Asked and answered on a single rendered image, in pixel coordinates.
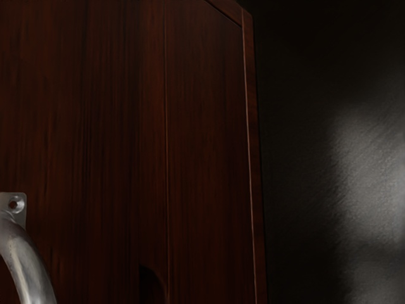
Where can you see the dark red wooden cabinet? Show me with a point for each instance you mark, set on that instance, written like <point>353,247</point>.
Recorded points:
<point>126,142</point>

